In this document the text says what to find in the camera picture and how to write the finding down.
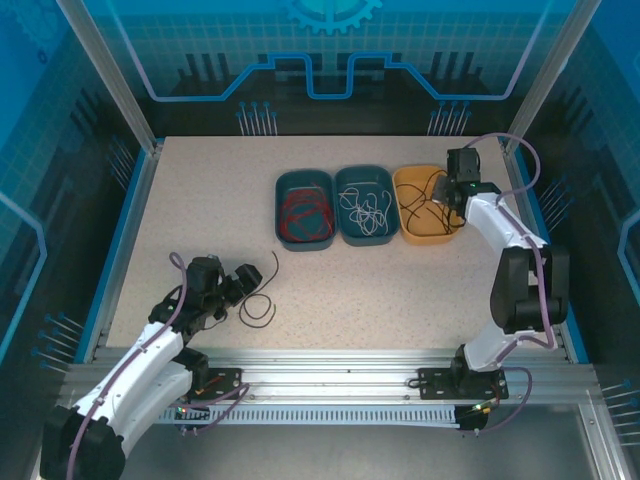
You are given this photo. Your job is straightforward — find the thin white cable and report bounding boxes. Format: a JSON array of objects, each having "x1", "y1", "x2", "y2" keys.
[
  {"x1": 355, "y1": 189, "x2": 394, "y2": 230},
  {"x1": 338, "y1": 186, "x2": 377, "y2": 236}
]

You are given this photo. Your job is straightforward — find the orange plastic bin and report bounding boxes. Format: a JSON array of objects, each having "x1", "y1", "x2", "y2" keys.
[{"x1": 392, "y1": 163, "x2": 464, "y2": 247}]

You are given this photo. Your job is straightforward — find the dark teal plastic bin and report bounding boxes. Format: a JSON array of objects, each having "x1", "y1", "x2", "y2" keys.
[
  {"x1": 273, "y1": 168, "x2": 335, "y2": 253},
  {"x1": 333, "y1": 164, "x2": 400, "y2": 248}
]

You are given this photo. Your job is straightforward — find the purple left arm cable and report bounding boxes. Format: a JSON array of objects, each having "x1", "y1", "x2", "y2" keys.
[{"x1": 67, "y1": 251, "x2": 250, "y2": 480}]

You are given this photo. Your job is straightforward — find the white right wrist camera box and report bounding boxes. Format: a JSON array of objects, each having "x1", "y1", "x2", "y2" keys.
[{"x1": 432, "y1": 173, "x2": 451, "y2": 206}]

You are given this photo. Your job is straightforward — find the aluminium side rail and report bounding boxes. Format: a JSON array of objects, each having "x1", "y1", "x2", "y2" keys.
[
  {"x1": 501, "y1": 141, "x2": 575, "y2": 364},
  {"x1": 82, "y1": 142, "x2": 164, "y2": 364}
]

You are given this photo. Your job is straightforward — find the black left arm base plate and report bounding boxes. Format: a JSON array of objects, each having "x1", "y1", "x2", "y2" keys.
[{"x1": 192, "y1": 367, "x2": 244, "y2": 401}]

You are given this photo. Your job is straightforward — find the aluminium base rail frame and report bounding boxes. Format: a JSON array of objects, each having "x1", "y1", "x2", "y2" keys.
[{"x1": 63, "y1": 346, "x2": 597, "y2": 407}]

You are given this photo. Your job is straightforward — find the aluminium corner post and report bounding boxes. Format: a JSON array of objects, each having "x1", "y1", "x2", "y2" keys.
[
  {"x1": 501, "y1": 0, "x2": 604, "y2": 154},
  {"x1": 54, "y1": 0, "x2": 164, "y2": 154}
]

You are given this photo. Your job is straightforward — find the grey slotted cable duct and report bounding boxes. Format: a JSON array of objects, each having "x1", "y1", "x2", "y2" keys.
[{"x1": 154, "y1": 404, "x2": 462, "y2": 427}]

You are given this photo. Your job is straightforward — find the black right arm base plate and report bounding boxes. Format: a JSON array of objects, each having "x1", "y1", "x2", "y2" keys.
[{"x1": 417, "y1": 367, "x2": 510, "y2": 400}]

